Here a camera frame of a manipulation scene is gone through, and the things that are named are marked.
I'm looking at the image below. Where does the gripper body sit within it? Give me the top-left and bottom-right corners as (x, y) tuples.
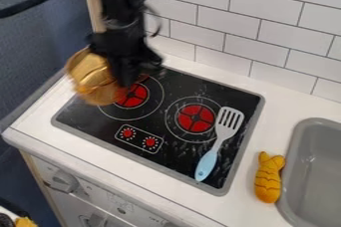
(86, 21), (166, 89)

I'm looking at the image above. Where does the gold pot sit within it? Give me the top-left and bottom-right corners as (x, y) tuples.
(64, 47), (131, 107)

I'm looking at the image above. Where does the toy stove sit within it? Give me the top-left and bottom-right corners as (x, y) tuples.
(49, 66), (267, 197)

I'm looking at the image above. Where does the grey and blue spatula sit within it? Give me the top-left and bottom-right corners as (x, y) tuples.
(192, 106), (247, 183)

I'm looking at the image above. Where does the yellow plush fish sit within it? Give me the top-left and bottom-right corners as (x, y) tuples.
(252, 150), (288, 205)

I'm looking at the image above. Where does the yellow toy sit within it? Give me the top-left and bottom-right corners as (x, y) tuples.
(13, 216), (41, 227)

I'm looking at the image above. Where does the toy sink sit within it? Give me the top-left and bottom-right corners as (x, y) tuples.
(274, 116), (341, 227)

